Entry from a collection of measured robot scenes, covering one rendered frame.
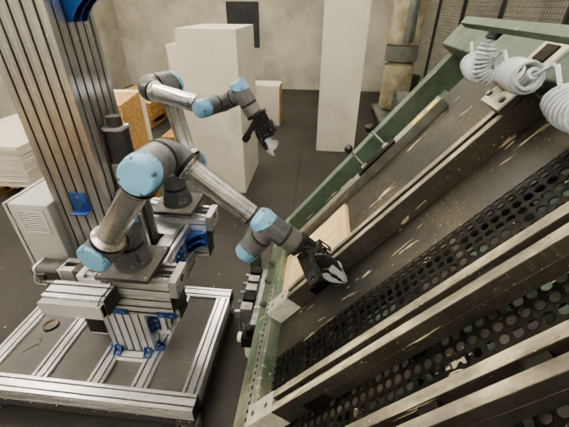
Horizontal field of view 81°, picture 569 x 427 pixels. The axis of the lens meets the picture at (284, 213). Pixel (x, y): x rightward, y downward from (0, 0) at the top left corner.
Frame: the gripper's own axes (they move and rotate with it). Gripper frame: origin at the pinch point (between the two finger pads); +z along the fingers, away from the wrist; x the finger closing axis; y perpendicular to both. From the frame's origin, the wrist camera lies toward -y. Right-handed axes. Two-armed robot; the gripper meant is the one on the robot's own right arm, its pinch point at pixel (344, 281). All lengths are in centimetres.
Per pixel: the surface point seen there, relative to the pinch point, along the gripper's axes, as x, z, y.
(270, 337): 38.0, -1.4, -1.5
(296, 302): 24.4, -0.6, 6.9
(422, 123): -46, 0, 52
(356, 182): -12, -1, 52
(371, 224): -18.1, -4.9, 8.3
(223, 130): 105, -67, 269
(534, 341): -41, -5, -47
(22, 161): 260, -222, 226
